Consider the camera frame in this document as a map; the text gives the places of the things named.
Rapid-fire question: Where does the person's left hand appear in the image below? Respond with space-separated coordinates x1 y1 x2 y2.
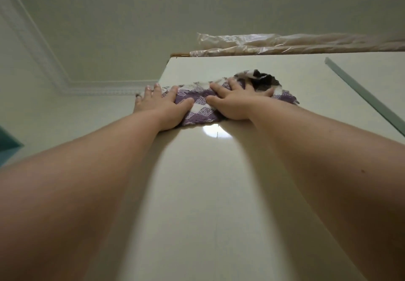
133 83 195 132

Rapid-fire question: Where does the person's right hand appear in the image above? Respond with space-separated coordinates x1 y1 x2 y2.
206 78 275 121

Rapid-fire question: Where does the purple white checkered cloth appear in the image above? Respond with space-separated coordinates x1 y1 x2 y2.
161 69 300 127

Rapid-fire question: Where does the person's right forearm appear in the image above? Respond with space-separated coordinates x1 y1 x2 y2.
247 98 405 281

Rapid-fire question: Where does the person's left forearm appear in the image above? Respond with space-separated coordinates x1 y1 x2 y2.
0 111 181 281

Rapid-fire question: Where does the plastic-wrapped roll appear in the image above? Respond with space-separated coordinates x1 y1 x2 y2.
189 42 405 58
197 32 405 49

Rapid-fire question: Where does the pale green edge strip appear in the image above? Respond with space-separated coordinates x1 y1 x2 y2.
324 57 405 138

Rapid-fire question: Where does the white glossy cabinet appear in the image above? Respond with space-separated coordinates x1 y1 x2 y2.
83 51 405 281

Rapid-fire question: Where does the white crown moulding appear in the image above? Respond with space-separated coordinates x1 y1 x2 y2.
0 0 159 97

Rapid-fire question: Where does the teal panel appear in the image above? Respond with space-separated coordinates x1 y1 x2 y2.
0 125 24 168

